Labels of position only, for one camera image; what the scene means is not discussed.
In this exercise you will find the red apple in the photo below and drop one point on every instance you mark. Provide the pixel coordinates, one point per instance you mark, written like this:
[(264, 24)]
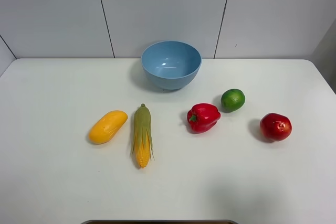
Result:
[(275, 127)]

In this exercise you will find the corn cob with husk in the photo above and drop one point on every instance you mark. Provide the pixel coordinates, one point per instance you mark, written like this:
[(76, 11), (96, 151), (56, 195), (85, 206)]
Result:
[(142, 145)]

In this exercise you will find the yellow mango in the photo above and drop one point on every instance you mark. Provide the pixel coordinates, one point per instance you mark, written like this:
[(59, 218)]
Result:
[(105, 129)]

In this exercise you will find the red bell pepper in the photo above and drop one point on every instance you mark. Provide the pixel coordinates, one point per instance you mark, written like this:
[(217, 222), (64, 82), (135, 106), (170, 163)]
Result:
[(202, 117)]

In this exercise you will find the blue plastic bowl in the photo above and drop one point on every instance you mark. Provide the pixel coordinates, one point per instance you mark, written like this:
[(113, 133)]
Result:
[(171, 65)]

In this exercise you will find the green lime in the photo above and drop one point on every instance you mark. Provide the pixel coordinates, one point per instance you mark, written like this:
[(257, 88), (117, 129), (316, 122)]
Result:
[(232, 100)]

